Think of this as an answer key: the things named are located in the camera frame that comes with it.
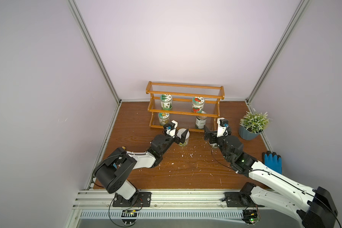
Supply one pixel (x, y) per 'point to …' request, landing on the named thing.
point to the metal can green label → (200, 122)
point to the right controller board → (251, 216)
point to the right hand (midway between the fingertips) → (214, 123)
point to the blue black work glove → (273, 161)
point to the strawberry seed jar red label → (197, 104)
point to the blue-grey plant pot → (246, 134)
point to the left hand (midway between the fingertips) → (182, 125)
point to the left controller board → (129, 217)
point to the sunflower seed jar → (164, 118)
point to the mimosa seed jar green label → (166, 101)
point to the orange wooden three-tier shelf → (181, 111)
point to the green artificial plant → (255, 122)
